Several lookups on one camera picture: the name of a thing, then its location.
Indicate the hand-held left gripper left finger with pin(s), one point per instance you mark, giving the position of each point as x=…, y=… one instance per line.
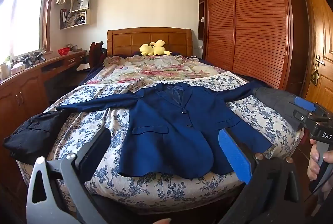
x=96, y=148

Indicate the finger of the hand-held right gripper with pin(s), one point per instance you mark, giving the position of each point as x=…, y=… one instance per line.
x=303, y=116
x=303, y=104

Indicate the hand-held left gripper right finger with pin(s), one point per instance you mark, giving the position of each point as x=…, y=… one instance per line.
x=234, y=156

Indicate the navy blue suit jacket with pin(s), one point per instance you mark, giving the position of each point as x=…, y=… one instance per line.
x=171, y=135

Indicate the person's right hand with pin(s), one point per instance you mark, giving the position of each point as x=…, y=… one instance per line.
x=313, y=166

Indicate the person's left hand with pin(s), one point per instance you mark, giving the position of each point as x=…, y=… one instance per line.
x=161, y=221

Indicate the dark grey garment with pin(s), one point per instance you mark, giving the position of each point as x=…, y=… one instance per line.
x=278, y=104

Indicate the hanging door tag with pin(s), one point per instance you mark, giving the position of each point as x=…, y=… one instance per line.
x=315, y=78

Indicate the bed with blue floral sheet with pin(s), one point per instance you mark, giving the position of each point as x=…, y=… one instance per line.
x=98, y=114

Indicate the black folded garment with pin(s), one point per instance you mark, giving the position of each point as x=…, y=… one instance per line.
x=33, y=133

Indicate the wooden door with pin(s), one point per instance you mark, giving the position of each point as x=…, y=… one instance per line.
x=320, y=31

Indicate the dark wooden chair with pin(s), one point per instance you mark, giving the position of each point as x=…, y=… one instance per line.
x=95, y=55

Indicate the wooden desk with cabinets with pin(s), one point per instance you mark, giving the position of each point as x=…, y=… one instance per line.
x=23, y=88

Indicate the wooden louvred wardrobe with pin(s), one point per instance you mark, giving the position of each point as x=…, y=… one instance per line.
x=255, y=18

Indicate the pink floral quilt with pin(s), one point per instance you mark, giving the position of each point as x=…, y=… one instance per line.
x=156, y=68

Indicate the red bowl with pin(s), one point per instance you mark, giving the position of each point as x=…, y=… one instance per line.
x=64, y=51

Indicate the black devices on desk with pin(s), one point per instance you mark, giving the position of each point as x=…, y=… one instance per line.
x=30, y=59

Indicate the white tissue box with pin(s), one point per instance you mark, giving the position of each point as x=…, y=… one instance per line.
x=18, y=68

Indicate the yellow plush toy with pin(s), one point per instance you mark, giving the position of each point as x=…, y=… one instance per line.
x=153, y=49

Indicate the wooden headboard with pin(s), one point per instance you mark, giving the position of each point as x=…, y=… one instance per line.
x=130, y=39

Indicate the white paper bag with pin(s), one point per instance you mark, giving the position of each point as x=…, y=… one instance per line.
x=79, y=3

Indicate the white wall shelf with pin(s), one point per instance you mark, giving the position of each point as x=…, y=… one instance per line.
x=87, y=17

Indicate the window with wooden frame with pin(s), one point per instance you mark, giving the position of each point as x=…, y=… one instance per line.
x=23, y=13

